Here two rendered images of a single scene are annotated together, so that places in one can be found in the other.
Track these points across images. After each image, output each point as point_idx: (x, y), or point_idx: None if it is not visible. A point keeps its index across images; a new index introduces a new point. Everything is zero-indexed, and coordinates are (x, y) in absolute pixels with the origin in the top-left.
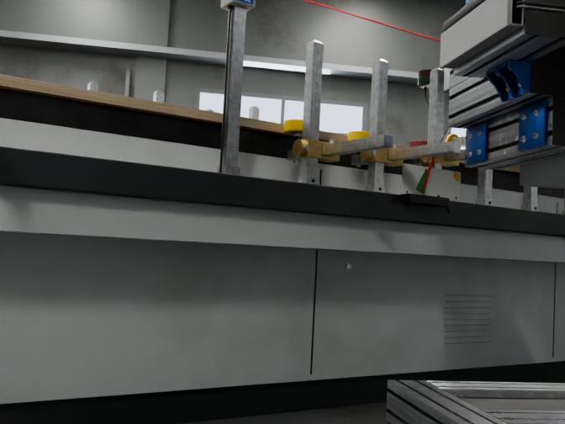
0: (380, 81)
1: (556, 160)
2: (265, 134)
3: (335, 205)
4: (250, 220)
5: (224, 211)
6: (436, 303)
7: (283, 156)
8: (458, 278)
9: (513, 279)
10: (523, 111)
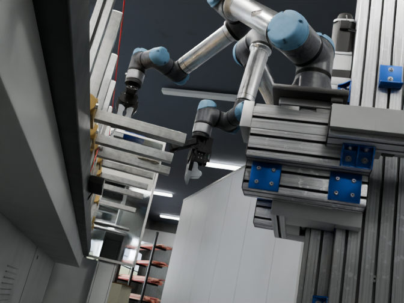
0: (112, 73)
1: (318, 208)
2: None
3: (85, 171)
4: (58, 163)
5: (58, 144)
6: (2, 272)
7: None
8: (15, 250)
9: (26, 256)
10: (336, 174)
